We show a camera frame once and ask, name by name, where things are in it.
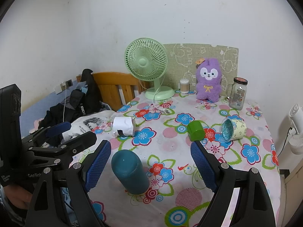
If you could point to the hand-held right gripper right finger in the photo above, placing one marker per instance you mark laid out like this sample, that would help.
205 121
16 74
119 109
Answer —
204 167

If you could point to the cotton swab container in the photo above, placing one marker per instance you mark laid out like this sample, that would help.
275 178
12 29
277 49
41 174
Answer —
184 85

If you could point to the teal cup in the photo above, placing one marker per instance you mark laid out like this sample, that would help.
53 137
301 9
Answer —
130 172

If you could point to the white clip fan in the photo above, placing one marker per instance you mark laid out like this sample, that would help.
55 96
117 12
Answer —
296 127

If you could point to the blue bed sheet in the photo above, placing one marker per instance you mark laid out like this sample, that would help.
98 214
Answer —
35 110

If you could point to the white paper-wrapped cup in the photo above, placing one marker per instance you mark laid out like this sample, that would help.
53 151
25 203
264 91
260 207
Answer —
123 126

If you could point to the purple plush toy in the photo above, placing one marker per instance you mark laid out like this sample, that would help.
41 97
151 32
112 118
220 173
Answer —
209 80

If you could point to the pile of black clothes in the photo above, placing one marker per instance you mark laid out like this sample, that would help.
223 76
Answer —
78 101

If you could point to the green plastic cup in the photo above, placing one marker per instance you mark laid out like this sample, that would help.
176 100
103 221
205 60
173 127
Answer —
195 130

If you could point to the green desk fan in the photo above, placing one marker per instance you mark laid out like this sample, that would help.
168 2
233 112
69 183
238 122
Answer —
148 63

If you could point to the wooden chair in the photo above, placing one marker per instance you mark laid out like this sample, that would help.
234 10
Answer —
113 87

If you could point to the glass jar mug with lid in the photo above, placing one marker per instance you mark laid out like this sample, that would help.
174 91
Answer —
238 94

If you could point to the floral tablecloth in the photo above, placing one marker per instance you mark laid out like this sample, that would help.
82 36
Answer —
175 146

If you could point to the elephant print padded board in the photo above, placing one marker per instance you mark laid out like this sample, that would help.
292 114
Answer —
184 54

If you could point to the white printed shirt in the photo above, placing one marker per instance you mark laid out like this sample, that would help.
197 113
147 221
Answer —
92 123

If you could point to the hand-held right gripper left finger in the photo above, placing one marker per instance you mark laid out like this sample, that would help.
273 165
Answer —
98 164

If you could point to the person's left hand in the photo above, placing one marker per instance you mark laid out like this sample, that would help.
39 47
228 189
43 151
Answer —
17 196

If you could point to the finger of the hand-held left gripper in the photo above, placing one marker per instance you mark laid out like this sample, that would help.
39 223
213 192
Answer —
79 141
58 128

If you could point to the pale yellow patterned cup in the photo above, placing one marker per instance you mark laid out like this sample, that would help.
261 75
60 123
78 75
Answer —
234 130

